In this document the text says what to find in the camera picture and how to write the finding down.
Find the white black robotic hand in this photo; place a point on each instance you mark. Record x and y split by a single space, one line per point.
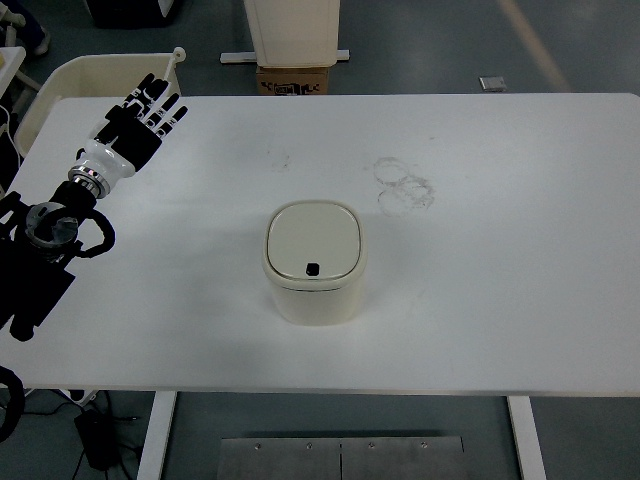
128 137

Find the cream trash can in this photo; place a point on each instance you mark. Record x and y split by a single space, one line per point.
314 257

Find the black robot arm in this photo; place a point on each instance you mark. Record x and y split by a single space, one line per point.
39 241

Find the beige plastic chair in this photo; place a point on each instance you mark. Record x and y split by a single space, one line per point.
107 75

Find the cardboard box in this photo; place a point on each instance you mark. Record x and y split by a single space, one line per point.
292 81

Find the tall white bin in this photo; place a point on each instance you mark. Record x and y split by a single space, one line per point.
293 26

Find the white base bar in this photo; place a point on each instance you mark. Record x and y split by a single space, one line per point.
286 59

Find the black power adapter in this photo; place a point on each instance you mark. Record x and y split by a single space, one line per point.
98 439

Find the left white table leg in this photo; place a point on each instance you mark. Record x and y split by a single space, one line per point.
157 436

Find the white table leg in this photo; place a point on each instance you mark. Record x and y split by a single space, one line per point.
530 460
157 436

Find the small grey floor plate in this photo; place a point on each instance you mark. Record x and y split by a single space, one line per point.
493 84

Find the right white table leg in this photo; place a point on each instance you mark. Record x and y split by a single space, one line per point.
530 460

